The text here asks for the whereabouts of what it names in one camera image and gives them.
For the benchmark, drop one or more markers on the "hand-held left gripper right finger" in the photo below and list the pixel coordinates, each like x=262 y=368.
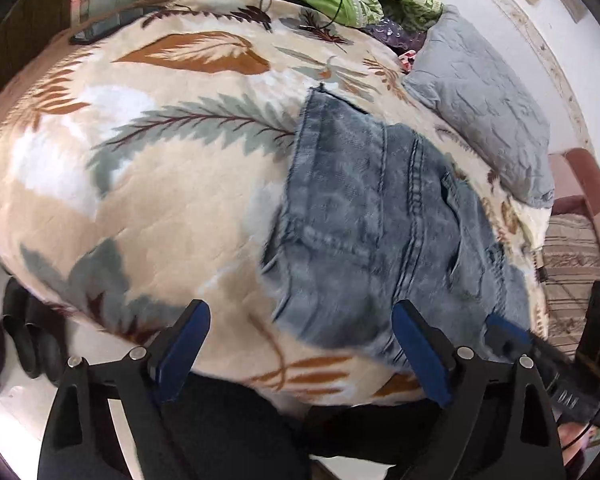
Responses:
x=420 y=355

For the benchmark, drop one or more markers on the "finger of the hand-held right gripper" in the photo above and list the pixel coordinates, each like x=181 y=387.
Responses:
x=505 y=332

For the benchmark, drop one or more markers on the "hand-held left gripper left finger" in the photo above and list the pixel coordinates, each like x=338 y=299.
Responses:
x=182 y=345

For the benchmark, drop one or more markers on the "grey denim pants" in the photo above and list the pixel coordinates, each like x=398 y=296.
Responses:
x=370 y=200

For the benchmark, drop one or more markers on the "person's right hand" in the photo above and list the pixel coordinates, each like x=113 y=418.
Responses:
x=572 y=442

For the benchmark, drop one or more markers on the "black charger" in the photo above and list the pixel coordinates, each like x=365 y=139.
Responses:
x=542 y=272

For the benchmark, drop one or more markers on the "person's legs in dark clothing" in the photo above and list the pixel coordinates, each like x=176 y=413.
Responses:
x=240 y=435

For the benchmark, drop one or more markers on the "white floral cloth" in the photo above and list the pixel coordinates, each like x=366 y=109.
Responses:
x=535 y=225

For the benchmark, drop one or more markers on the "leaf print blanket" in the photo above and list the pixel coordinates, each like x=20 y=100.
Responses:
x=180 y=185

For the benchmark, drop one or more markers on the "grey quilted pillow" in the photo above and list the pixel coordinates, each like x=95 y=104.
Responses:
x=480 y=100

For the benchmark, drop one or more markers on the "small pink object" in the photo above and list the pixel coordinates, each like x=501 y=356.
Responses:
x=406 y=61

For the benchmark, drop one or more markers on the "purple cloth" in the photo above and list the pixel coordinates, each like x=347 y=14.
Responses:
x=395 y=35

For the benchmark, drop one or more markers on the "black phone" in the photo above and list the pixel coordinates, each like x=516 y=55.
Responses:
x=87 y=37

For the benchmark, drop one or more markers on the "wooden door with glass pane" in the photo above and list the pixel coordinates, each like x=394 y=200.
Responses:
x=30 y=10

